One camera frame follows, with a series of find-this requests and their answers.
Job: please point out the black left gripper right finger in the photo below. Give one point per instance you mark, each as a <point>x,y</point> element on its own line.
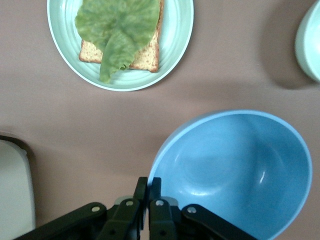
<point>162,220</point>

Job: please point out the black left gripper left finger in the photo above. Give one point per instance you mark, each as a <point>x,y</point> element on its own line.
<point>120,220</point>

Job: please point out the blue bowl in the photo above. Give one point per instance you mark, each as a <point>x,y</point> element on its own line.
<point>237,170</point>

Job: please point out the green bowl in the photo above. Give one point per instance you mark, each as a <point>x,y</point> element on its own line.
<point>310,45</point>

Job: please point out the brown table cloth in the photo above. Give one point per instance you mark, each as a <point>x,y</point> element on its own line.
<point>100,120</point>

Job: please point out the cream and chrome toaster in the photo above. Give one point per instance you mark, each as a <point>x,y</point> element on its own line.
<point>12,187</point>

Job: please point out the toast slice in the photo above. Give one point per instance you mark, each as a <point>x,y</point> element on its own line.
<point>147,60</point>

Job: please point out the green plate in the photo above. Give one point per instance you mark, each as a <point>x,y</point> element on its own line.
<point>175,37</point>

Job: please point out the green lettuce leaf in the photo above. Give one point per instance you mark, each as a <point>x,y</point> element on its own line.
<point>117,30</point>

